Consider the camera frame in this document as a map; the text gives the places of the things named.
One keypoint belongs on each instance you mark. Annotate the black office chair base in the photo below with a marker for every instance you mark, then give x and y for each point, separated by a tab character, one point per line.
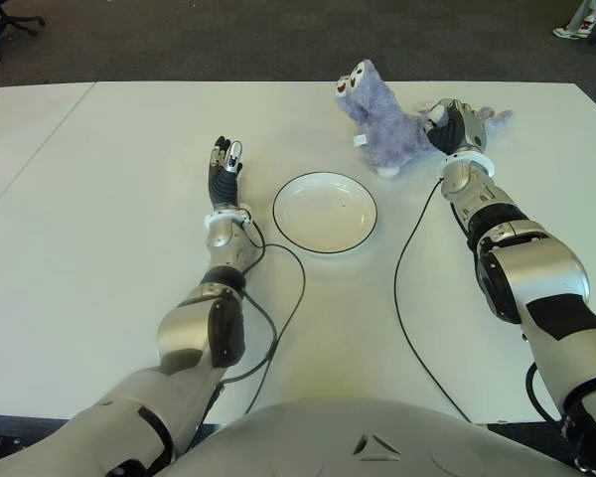
20	20

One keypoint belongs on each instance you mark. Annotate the silver robot torso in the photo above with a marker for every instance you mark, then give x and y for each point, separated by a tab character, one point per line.
367	437

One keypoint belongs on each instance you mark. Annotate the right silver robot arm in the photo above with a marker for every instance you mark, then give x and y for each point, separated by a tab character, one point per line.
536	268

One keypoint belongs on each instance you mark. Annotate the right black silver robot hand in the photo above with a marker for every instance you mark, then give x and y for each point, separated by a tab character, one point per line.
457	131

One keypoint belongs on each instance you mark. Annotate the grey trouser leg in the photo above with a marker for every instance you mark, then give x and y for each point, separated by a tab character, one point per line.
581	12

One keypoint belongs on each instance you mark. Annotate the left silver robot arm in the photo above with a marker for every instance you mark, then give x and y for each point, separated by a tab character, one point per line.
179	348

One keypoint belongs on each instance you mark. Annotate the white plate black rim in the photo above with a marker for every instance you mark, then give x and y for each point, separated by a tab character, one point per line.
324	213

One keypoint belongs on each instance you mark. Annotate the purple plush doll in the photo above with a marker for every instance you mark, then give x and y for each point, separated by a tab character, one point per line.
382	129

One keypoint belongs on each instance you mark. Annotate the white red sneaker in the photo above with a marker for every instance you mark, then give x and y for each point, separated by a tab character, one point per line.
571	32

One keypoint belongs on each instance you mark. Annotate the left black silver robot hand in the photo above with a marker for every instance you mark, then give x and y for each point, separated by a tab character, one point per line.
223	181

